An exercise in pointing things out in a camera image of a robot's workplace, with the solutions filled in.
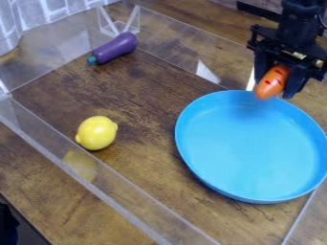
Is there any clear acrylic enclosure wall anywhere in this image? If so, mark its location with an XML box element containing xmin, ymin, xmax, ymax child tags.
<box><xmin>0</xmin><ymin>0</ymin><xmax>327</xmax><ymax>245</ymax></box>

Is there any yellow toy lemon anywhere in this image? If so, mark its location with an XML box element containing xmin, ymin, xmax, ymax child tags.
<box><xmin>74</xmin><ymin>116</ymin><xmax>117</xmax><ymax>150</ymax></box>

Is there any dark baseboard strip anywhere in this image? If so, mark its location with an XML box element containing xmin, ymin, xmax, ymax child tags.
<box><xmin>236</xmin><ymin>0</ymin><xmax>281</xmax><ymax>22</ymax></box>

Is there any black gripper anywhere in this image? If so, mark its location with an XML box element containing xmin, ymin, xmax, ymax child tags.
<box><xmin>248</xmin><ymin>0</ymin><xmax>327</xmax><ymax>100</ymax></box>

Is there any white patterned curtain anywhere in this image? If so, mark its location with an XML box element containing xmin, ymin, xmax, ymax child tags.
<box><xmin>0</xmin><ymin>0</ymin><xmax>120</xmax><ymax>56</ymax></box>

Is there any purple toy eggplant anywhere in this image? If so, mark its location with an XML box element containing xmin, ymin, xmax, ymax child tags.
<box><xmin>86</xmin><ymin>32</ymin><xmax>137</xmax><ymax>64</ymax></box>

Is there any blue plastic plate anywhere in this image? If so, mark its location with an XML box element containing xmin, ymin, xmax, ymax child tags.
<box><xmin>174</xmin><ymin>91</ymin><xmax>327</xmax><ymax>204</ymax></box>

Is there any orange toy carrot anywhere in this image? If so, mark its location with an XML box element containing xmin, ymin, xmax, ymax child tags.
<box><xmin>253</xmin><ymin>64</ymin><xmax>291</xmax><ymax>100</ymax></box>

